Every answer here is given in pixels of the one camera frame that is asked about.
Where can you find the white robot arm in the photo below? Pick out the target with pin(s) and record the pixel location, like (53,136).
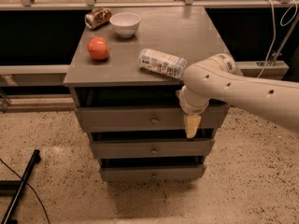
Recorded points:
(218,77)

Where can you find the clear plastic water bottle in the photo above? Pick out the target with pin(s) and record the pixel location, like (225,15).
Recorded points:
(162,63)

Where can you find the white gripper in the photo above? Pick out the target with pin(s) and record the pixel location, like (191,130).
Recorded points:
(193,108)

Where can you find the grey drawer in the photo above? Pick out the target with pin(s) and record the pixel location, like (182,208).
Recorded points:
(152,148)
(130,118)
(152,173)

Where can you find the metal railing frame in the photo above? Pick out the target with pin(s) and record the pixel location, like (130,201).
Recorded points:
(46,45)

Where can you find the white ceramic bowl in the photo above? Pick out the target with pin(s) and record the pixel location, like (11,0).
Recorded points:
(125,24)

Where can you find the black stand leg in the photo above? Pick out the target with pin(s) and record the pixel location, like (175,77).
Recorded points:
(15,188)

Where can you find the grey top drawer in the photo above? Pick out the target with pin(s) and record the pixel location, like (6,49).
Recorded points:
(130,118)

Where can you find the grey middle drawer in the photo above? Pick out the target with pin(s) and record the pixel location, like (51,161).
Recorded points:
(152,148)

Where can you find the red apple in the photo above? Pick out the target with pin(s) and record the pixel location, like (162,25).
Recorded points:
(98,48)

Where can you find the brown drink can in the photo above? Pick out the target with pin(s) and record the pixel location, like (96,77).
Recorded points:
(97,17)

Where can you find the grey bottom drawer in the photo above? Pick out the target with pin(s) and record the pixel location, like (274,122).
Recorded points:
(152,173)

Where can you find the grey drawer cabinet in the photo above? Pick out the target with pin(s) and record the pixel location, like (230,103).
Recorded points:
(212,119)

